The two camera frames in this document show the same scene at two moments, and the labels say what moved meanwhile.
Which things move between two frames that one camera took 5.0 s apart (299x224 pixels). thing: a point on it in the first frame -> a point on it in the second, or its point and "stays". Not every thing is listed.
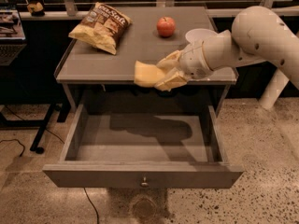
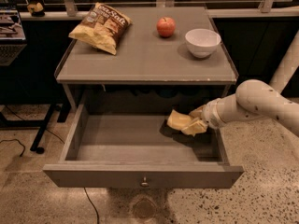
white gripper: x=193 y=62 -> x=209 y=113
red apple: x=165 y=26 stays
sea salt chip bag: x=103 y=26 stays
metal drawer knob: x=144 y=184 stays
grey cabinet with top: x=98 y=83 stays
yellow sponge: x=147 y=75 -> x=178 y=120
